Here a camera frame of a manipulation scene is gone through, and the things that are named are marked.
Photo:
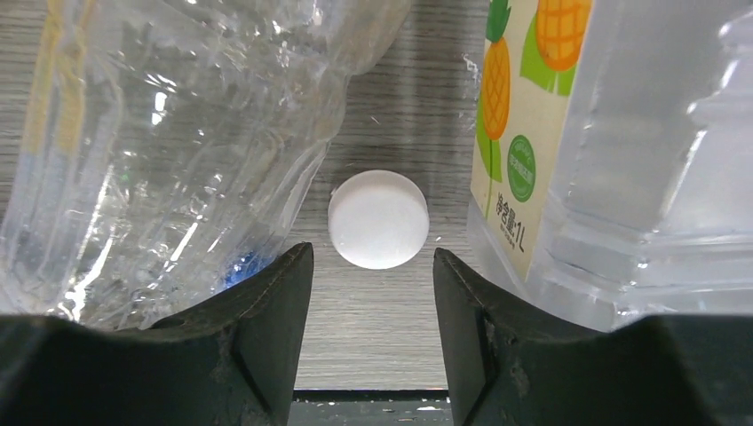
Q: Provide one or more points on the clear crumpled plastic bottle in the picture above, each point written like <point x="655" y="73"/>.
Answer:
<point x="168" y="146"/>

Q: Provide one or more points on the large white bottle cap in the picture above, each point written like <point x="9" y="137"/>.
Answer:
<point x="378" y="219"/>

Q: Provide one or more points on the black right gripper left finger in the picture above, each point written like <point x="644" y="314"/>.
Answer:
<point x="230" y="360"/>

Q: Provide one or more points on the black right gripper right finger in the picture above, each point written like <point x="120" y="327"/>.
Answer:
<point x="510" y="363"/>

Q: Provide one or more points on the tall clear juice bottle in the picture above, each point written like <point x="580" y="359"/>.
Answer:
<point x="612" y="171"/>

